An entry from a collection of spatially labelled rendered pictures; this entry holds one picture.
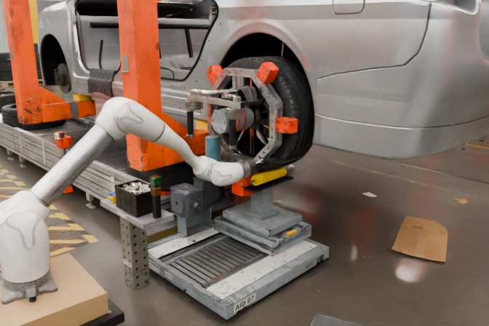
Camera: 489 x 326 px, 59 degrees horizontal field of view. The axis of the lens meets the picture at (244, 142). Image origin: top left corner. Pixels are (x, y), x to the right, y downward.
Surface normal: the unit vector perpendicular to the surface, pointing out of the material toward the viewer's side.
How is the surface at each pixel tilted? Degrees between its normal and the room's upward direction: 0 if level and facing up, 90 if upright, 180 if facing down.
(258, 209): 90
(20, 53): 90
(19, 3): 90
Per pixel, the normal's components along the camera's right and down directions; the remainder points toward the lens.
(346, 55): -0.71, 0.17
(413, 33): -0.54, 0.20
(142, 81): 0.71, 0.17
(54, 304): 0.07, -0.96
